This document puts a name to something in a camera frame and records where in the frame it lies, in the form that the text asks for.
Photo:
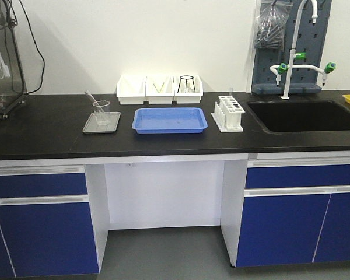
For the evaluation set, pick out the upper left blue drawer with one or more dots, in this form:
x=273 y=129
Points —
x=41 y=185

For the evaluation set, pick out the middle white storage bin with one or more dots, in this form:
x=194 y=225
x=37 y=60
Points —
x=167 y=96

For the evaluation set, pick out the right white storage bin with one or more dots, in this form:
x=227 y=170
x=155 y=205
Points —
x=188 y=98

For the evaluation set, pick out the blue drawer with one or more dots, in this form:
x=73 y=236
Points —
x=298 y=176
x=41 y=185

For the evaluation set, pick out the upper right blue drawer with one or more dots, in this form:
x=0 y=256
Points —
x=298 y=176

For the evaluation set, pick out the white storage bin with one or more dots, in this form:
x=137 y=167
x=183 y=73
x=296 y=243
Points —
x=131 y=89
x=167 y=96
x=188 y=98

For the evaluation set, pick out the black lab sink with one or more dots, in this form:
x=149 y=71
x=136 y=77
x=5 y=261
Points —
x=301 y=116

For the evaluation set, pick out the far right blue cabinet door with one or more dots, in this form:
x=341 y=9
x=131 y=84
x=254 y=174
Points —
x=334 y=243

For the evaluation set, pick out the clear glass beaker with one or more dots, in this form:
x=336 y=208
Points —
x=102 y=118

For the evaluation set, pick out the black wire tripod stand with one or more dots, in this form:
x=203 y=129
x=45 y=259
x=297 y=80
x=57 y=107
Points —
x=186 y=84

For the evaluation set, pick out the plastic bag of grey pegs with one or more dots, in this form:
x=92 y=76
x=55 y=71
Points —
x=272 y=24

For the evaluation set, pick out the grey pegboard drying rack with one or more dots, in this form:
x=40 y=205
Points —
x=309 y=49

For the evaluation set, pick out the metal frame equipment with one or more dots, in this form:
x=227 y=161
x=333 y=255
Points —
x=12 y=83

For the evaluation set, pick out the yellow green sticks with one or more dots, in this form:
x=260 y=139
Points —
x=159 y=88

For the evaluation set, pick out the white gooseneck lab faucet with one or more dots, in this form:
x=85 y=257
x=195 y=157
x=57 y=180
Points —
x=278 y=70

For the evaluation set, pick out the left white storage bin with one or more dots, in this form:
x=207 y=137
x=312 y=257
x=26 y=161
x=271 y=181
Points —
x=131 y=89

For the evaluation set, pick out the clear glass test tube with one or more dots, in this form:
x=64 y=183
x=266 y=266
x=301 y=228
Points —
x=89 y=96

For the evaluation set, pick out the blue plastic tray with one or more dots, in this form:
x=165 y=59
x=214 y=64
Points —
x=171 y=120

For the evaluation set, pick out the white test tube rack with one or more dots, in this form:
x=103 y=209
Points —
x=227 y=114

